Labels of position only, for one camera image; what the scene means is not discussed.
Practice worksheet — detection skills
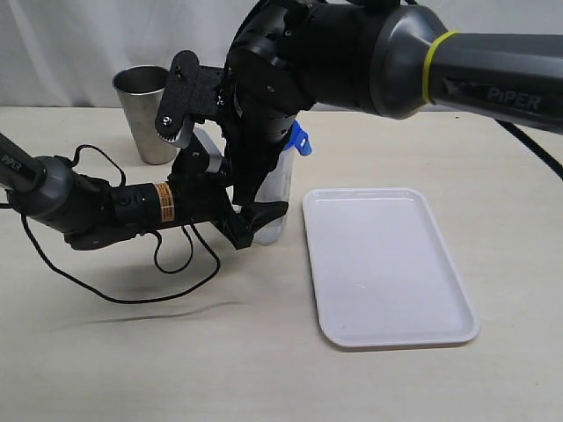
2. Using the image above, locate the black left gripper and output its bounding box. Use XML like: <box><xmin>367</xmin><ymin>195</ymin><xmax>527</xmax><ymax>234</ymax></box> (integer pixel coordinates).
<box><xmin>166</xmin><ymin>153</ymin><xmax>289</xmax><ymax>250</ymax></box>

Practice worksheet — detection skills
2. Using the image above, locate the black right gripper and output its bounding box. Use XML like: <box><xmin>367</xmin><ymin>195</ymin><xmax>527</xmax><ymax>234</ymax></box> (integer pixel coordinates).
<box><xmin>189</xmin><ymin>65</ymin><xmax>295</xmax><ymax>208</ymax></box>

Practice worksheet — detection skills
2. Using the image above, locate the clear plastic tall container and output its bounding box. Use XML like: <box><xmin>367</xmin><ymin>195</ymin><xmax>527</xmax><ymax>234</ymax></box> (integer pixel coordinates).
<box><xmin>254</xmin><ymin>147</ymin><xmax>296</xmax><ymax>246</ymax></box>

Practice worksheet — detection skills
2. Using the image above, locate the blue plastic container lid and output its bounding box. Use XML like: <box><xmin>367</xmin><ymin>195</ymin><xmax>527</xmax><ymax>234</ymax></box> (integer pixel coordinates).
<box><xmin>289</xmin><ymin>120</ymin><xmax>313</xmax><ymax>156</ymax></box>

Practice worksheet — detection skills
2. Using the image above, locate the stainless steel cup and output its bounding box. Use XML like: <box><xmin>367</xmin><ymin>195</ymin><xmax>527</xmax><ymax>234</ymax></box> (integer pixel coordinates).
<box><xmin>112</xmin><ymin>65</ymin><xmax>177</xmax><ymax>165</ymax></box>

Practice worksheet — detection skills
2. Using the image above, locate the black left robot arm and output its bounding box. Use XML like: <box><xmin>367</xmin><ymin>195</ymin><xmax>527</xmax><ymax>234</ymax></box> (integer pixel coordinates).
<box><xmin>1</xmin><ymin>129</ymin><xmax>289</xmax><ymax>251</ymax></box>

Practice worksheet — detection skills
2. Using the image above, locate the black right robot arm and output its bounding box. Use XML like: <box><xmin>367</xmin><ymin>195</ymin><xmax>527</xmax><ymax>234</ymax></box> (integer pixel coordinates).
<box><xmin>220</xmin><ymin>1</ymin><xmax>562</xmax><ymax>206</ymax></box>

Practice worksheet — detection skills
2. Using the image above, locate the white rectangular plastic tray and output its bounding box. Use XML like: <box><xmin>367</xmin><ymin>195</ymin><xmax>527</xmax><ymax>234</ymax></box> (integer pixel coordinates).
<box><xmin>303</xmin><ymin>187</ymin><xmax>480</xmax><ymax>351</ymax></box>

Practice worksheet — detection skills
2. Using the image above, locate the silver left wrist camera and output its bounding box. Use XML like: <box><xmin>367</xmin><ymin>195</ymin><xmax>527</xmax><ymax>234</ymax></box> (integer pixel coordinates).
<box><xmin>187</xmin><ymin>127</ymin><xmax>223</xmax><ymax>174</ymax></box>

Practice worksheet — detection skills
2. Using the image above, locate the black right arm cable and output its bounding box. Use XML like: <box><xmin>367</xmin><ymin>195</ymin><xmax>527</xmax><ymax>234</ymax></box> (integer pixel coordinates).
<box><xmin>496</xmin><ymin>118</ymin><xmax>563</xmax><ymax>181</ymax></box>

